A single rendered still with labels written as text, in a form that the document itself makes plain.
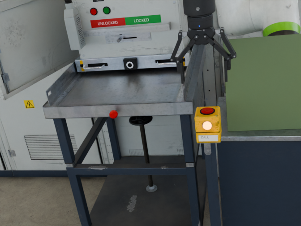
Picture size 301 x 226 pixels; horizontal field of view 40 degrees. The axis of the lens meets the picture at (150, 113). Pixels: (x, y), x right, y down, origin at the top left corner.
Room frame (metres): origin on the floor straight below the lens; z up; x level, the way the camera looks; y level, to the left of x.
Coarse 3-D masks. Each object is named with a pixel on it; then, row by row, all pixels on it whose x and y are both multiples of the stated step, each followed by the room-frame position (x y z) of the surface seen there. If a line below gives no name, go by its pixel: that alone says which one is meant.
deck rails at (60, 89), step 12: (192, 48) 2.01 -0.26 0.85; (192, 60) 1.76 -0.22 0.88; (72, 72) 1.83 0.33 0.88; (84, 72) 1.89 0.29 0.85; (192, 72) 1.69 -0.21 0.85; (60, 84) 1.69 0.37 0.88; (72, 84) 1.76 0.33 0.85; (180, 84) 1.58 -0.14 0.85; (48, 96) 1.56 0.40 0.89; (60, 96) 1.64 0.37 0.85; (180, 96) 1.46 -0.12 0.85
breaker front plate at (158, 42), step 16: (80, 0) 1.86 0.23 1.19; (112, 0) 1.82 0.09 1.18; (128, 0) 1.81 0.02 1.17; (144, 0) 1.79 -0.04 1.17; (160, 0) 1.77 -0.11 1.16; (176, 0) 1.75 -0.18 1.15; (80, 16) 1.86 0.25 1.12; (96, 16) 1.85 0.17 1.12; (112, 16) 1.83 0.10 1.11; (128, 16) 1.81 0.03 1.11; (176, 16) 1.76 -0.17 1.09; (144, 32) 1.79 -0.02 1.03; (160, 32) 1.78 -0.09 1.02; (176, 32) 1.76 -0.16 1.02; (96, 48) 1.85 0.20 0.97; (112, 48) 1.83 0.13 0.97; (128, 48) 1.82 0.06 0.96; (144, 48) 1.80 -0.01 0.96; (160, 48) 1.78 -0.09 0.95
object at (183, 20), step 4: (180, 0) 1.79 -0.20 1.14; (180, 4) 1.78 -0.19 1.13; (180, 8) 1.77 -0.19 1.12; (180, 12) 1.76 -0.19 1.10; (180, 16) 1.75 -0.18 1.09; (184, 16) 1.86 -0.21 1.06; (180, 20) 1.75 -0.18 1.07; (184, 20) 1.85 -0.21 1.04; (184, 24) 1.84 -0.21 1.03; (184, 28) 1.83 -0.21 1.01; (184, 40) 1.79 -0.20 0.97; (188, 40) 1.92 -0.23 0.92; (184, 44) 1.78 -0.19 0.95; (80, 56) 1.88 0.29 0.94
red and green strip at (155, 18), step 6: (114, 18) 1.83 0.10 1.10; (120, 18) 1.82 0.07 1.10; (126, 18) 1.81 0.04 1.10; (132, 18) 1.80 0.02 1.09; (138, 18) 1.80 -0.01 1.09; (144, 18) 1.79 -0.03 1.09; (150, 18) 1.78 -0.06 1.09; (156, 18) 1.78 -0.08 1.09; (96, 24) 1.85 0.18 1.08; (102, 24) 1.84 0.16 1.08; (108, 24) 1.83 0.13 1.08; (114, 24) 1.83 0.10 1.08; (120, 24) 1.82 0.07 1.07; (126, 24) 1.81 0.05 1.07; (132, 24) 1.81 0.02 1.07
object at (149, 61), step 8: (120, 56) 1.82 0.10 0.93; (128, 56) 1.81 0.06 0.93; (136, 56) 1.80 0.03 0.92; (144, 56) 1.79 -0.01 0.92; (152, 56) 1.78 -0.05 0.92; (160, 56) 1.77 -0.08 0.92; (168, 56) 1.76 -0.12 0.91; (184, 56) 1.74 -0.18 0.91; (80, 64) 1.86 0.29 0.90; (88, 64) 1.86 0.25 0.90; (96, 64) 1.85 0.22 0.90; (112, 64) 1.82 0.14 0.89; (120, 64) 1.81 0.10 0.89; (144, 64) 1.79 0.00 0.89; (152, 64) 1.78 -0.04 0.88
